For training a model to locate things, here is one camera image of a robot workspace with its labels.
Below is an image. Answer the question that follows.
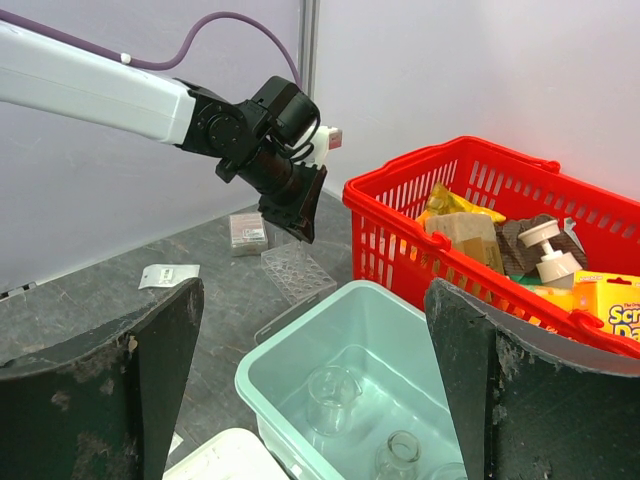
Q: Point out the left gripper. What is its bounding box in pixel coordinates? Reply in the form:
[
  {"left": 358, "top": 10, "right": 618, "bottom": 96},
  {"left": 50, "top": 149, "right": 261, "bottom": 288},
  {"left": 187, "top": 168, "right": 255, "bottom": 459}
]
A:
[{"left": 258, "top": 164, "right": 327, "bottom": 244}]

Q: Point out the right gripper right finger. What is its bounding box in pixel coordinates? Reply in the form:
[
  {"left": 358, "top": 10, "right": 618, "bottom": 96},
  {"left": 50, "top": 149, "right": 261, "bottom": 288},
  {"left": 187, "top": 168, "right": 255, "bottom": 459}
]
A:
[{"left": 424, "top": 279, "right": 639, "bottom": 479}]

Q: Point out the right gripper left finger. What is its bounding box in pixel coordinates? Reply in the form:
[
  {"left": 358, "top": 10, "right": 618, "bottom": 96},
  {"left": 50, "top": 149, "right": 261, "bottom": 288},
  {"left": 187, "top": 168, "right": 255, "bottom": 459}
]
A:
[{"left": 1, "top": 278, "right": 205, "bottom": 479}]

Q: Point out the white powder sachet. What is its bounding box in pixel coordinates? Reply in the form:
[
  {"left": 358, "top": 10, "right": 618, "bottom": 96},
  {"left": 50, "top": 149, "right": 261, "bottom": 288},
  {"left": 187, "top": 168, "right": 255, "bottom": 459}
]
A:
[{"left": 138, "top": 264, "right": 200, "bottom": 290}]

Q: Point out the small glass vial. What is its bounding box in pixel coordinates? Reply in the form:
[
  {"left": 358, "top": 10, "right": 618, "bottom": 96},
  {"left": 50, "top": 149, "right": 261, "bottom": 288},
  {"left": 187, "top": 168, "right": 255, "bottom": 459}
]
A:
[{"left": 372, "top": 430, "right": 422, "bottom": 480}]

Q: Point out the small glass beaker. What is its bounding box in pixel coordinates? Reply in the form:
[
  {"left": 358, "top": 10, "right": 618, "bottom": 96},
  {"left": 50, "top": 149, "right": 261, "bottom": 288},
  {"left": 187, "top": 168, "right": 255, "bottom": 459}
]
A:
[{"left": 306, "top": 365, "right": 363, "bottom": 436}]

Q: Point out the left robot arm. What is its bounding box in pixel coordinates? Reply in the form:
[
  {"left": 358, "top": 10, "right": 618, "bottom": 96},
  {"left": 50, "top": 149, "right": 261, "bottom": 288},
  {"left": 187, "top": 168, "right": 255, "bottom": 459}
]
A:
[{"left": 1, "top": 13, "right": 327, "bottom": 243}]

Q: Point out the clear test tube rack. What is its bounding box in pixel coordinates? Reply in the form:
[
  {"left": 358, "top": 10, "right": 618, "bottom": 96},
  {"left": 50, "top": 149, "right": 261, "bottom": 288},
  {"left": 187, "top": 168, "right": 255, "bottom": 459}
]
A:
[{"left": 261, "top": 241, "right": 337, "bottom": 305}]

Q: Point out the red plastic shopping basket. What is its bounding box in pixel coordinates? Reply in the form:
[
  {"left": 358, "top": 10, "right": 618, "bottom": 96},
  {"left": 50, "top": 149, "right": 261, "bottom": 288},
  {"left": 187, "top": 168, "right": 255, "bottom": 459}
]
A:
[{"left": 343, "top": 137, "right": 639, "bottom": 358}]

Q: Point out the orange Scrub Daddy box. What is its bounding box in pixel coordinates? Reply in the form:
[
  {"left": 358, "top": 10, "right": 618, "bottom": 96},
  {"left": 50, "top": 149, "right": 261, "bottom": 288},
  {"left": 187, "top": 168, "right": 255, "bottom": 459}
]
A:
[{"left": 572, "top": 270, "right": 640, "bottom": 341}]

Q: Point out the white pump bottle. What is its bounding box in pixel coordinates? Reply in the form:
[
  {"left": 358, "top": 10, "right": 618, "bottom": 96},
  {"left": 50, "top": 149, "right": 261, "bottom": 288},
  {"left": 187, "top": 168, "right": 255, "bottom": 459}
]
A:
[{"left": 518, "top": 220, "right": 582, "bottom": 290}]

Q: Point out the white bin lid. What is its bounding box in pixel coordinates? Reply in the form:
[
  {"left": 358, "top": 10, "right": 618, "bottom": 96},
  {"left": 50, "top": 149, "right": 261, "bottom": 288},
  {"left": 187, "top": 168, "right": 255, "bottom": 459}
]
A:
[{"left": 163, "top": 428, "right": 288, "bottom": 480}]

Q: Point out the yellow snack bag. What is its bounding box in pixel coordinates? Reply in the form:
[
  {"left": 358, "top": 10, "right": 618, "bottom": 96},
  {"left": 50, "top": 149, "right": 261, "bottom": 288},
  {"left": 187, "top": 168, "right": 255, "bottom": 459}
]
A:
[{"left": 416, "top": 183, "right": 507, "bottom": 226}]

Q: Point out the light teal plastic bin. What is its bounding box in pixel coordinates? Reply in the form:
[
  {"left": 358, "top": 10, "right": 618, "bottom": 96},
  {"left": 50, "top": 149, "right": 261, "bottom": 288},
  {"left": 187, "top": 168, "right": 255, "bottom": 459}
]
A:
[{"left": 235, "top": 281, "right": 467, "bottom": 479}]

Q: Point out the brown cardboard box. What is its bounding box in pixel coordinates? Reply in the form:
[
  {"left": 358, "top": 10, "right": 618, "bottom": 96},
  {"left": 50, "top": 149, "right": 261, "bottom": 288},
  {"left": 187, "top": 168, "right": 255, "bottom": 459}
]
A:
[{"left": 425, "top": 213, "right": 504, "bottom": 274}]

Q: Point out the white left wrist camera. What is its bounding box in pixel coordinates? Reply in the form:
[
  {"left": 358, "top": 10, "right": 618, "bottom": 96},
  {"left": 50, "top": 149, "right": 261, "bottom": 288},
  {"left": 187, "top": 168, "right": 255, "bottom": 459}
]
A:
[{"left": 297, "top": 125, "right": 343, "bottom": 168}]

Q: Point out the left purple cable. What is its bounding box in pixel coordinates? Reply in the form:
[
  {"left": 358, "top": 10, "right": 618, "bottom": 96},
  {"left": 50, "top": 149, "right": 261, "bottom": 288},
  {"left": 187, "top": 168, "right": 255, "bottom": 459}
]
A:
[{"left": 0, "top": 7, "right": 304, "bottom": 89}]

